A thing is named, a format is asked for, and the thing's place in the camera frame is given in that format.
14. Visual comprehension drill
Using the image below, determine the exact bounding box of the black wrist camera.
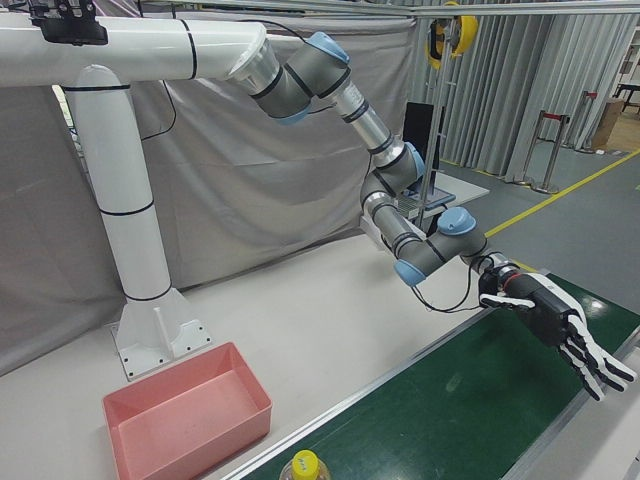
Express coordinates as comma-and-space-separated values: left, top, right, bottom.
477, 268, 505, 302

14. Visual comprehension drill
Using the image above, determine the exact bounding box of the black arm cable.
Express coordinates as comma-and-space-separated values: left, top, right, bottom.
409, 257, 484, 315

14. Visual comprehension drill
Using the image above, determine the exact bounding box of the black plain monitor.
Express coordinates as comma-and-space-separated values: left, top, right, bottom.
403, 101, 446, 172

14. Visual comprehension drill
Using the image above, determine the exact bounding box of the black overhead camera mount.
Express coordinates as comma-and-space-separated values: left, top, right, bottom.
27, 0, 109, 48

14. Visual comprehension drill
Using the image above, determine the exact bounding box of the pink plastic basket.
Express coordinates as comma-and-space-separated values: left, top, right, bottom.
102, 341, 274, 480

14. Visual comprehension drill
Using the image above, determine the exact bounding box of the yellow hose reel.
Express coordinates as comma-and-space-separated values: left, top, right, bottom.
424, 13, 480, 71

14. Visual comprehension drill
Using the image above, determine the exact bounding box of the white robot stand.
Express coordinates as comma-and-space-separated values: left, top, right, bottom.
0, 14, 269, 384

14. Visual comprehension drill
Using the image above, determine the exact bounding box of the cardboard box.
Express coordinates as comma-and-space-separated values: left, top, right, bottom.
594, 97, 627, 151

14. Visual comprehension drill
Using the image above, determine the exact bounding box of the grey pleated curtain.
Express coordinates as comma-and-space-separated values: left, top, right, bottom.
412, 13, 636, 184

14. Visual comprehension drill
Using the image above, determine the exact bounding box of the black stand cable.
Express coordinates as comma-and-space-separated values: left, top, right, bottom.
137, 79, 177, 142

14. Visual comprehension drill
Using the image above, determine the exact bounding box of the orange juice bottle yellow cap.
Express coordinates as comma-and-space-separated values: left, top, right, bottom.
278, 448, 334, 480

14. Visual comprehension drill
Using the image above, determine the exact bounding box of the grey fabric curtain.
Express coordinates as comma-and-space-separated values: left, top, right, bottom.
0, 0, 419, 379

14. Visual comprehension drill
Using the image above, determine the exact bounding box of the silver stanchion post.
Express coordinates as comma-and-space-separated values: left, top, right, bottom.
547, 114, 572, 195
529, 110, 549, 189
581, 89, 600, 152

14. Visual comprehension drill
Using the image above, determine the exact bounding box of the green conveyor belt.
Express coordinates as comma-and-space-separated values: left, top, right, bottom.
227, 272, 640, 480

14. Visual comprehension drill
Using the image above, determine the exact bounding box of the dark laptop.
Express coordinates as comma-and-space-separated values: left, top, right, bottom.
394, 187, 459, 219

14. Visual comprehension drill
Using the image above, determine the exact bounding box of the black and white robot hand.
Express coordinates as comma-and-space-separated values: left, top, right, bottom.
478, 268, 639, 403

